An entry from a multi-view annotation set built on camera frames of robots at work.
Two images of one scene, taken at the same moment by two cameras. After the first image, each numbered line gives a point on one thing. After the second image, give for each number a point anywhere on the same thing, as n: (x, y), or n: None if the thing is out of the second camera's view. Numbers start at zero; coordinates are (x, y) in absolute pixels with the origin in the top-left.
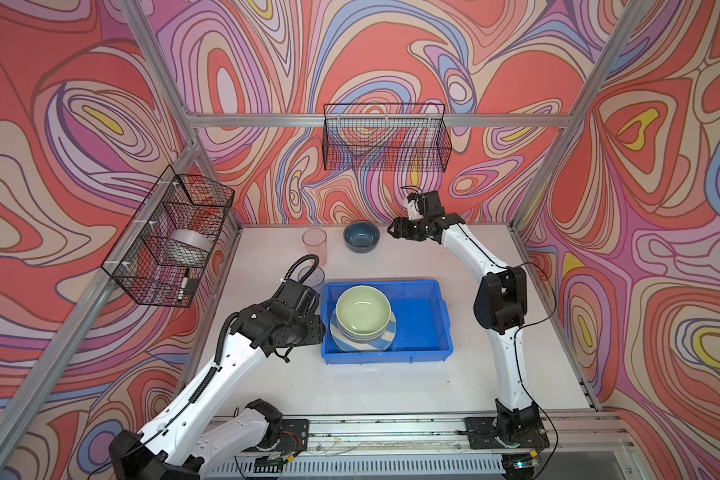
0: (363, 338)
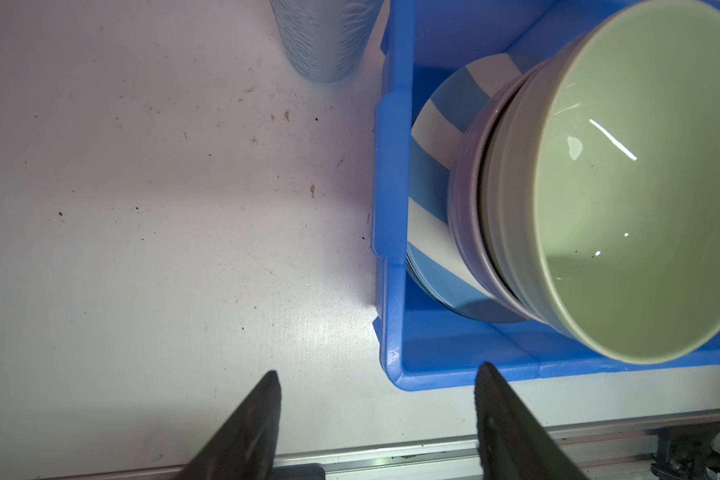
0: (463, 202)
